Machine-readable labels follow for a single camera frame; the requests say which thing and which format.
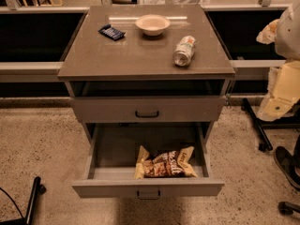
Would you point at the open grey middle drawer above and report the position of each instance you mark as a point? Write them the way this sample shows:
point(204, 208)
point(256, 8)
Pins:
point(113, 156)

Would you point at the black shoe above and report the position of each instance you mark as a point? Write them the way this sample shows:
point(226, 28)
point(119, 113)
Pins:
point(284, 160)

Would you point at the dark blue snack bar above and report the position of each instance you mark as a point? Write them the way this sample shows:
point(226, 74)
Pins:
point(110, 32)

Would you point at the closed grey top drawer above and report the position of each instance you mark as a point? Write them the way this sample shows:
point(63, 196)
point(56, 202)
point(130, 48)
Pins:
point(146, 109)

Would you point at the white bowl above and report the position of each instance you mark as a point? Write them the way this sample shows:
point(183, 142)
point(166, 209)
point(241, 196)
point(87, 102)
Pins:
point(153, 25)

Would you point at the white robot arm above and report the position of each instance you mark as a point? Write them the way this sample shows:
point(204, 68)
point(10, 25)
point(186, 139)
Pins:
point(283, 89)

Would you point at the crushed white soda can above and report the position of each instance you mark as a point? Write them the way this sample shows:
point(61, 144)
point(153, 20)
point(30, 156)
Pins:
point(184, 51)

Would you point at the brown chip bag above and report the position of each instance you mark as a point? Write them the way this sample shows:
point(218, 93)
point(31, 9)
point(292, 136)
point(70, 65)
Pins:
point(167, 164)

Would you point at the grey drawer cabinet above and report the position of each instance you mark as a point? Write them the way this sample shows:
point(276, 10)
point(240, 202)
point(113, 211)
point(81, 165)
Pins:
point(141, 66)

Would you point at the black stand leg left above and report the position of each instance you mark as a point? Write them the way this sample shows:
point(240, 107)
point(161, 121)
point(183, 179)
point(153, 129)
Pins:
point(37, 189)

